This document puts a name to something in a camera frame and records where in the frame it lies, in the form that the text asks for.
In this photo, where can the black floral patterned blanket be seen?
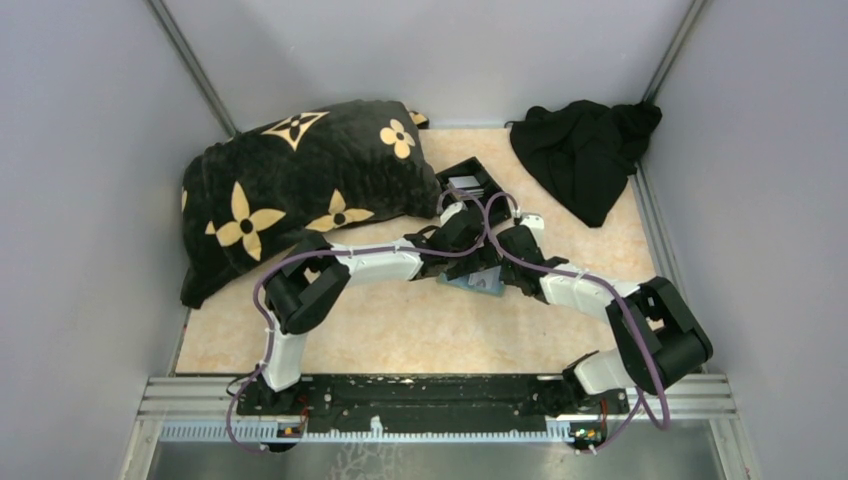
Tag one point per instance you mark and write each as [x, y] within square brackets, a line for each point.
[247, 199]

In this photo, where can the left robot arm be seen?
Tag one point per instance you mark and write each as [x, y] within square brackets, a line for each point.
[296, 295]

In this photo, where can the black plastic card tray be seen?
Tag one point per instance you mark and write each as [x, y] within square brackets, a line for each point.
[453, 202]

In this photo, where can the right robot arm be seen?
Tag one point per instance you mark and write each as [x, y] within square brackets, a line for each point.
[658, 340]

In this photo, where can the black crumpled cloth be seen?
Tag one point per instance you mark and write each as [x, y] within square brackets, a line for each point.
[584, 153]

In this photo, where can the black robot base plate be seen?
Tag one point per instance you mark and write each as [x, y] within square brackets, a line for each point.
[437, 404]

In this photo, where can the stack of white cards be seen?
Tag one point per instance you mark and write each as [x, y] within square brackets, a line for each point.
[468, 184]

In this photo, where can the green leather card holder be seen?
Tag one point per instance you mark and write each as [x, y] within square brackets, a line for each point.
[461, 283]

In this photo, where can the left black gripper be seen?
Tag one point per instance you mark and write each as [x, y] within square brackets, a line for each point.
[482, 260]

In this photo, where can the aluminium front frame rail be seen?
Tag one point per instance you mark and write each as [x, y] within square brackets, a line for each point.
[204, 409]

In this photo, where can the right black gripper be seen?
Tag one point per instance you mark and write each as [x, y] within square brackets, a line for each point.
[504, 276]

